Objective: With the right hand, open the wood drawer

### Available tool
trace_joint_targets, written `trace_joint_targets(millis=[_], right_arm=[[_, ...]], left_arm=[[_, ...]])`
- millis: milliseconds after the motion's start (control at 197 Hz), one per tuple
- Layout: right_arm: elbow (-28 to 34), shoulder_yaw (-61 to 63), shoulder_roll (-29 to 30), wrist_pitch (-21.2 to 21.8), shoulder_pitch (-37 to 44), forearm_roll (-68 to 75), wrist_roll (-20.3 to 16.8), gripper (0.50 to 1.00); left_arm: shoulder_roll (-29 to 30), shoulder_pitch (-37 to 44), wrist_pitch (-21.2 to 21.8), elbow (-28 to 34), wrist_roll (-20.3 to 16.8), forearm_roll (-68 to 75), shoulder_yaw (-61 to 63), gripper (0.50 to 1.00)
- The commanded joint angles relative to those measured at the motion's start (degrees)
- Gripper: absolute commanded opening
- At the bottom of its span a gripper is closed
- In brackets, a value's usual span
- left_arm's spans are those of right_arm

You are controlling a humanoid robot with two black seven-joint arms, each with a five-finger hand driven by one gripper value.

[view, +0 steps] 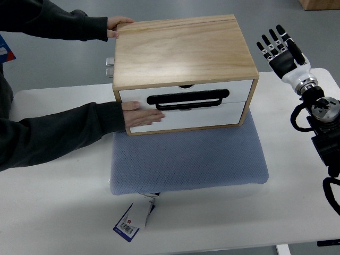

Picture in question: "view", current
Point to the silver table clamp upper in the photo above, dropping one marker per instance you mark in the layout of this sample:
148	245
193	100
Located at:
110	61

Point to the dark sleeve near forearm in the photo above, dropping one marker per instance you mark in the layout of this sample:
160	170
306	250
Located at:
34	141

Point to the white blue price tag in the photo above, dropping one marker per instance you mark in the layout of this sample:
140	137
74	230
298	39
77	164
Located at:
136	216

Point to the silver table clamp lower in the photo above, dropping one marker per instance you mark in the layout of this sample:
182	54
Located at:
109	72

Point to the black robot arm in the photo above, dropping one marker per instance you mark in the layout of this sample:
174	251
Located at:
323	119

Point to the cardboard box corner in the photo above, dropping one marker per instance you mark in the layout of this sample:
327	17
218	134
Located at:
320	5

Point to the blue red card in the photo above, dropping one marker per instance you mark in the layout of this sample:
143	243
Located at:
5	52

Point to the black drawer handle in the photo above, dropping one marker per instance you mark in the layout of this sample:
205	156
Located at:
188	100

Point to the white table leg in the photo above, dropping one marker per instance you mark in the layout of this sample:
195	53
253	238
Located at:
283	249

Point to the wooden drawer cabinet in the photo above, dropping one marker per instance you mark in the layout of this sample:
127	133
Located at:
184	52

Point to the silver table clamp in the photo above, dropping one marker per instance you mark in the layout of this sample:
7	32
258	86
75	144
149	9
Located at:
109	72
110	61

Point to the person's hand on drawer front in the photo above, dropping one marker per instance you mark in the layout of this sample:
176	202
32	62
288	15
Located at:
133	116

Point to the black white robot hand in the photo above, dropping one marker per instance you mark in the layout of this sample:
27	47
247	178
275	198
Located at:
287	60

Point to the dark sleeve far forearm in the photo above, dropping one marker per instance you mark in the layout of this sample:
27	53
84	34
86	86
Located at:
44	19

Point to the black table control panel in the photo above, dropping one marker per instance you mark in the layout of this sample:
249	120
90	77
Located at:
327	243

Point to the white drawer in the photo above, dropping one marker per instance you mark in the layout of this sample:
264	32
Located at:
239	91

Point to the person's hand behind cabinet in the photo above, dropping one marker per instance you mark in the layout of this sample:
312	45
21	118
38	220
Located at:
112	24

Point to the blue grey cushion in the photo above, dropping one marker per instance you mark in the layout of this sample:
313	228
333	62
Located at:
187	160

